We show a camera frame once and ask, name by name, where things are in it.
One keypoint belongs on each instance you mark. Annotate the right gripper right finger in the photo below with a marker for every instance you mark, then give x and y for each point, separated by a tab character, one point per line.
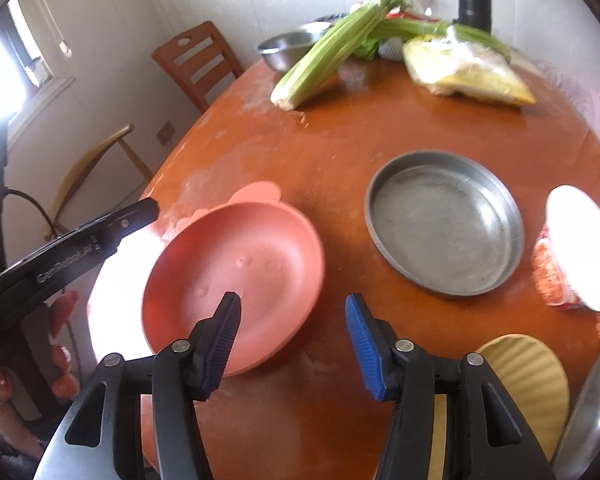
401	373

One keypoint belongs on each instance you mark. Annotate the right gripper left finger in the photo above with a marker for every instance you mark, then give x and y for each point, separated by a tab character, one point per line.
186	372

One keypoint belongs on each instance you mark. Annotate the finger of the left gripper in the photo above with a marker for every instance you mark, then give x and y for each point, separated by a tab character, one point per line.
35	278

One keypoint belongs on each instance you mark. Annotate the yellow shell-shaped plate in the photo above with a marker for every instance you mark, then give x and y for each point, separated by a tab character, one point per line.
537	382

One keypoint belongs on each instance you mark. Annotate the pink plastic plate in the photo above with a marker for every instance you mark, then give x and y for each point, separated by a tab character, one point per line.
255	245

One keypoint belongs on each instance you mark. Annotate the round metal pan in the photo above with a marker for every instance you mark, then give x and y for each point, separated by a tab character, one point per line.
445	223

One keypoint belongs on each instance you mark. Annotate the light wood curved chair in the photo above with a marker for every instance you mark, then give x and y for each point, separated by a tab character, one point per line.
83	168

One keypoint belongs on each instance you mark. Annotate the steel bowl at edge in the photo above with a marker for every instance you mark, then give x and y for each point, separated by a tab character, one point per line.
578	453

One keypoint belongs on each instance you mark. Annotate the white bowl red pattern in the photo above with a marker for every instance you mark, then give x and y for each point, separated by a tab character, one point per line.
565	258

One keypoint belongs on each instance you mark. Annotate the orange wooden slat chair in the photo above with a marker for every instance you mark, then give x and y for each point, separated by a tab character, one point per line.
197	60

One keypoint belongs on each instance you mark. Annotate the yellow food plastic bag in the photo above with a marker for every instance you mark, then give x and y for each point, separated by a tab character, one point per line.
460	62

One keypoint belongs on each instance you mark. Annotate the white foam net fruit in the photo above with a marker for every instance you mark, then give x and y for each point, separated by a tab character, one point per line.
391	49

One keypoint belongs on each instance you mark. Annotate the stainless steel mixing bowl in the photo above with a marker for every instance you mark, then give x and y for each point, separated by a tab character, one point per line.
281	53

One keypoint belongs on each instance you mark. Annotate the large celery bunch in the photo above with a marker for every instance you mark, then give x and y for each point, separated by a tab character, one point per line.
325	57

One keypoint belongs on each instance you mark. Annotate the green stalks bundle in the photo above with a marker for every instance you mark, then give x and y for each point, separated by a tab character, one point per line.
406	29

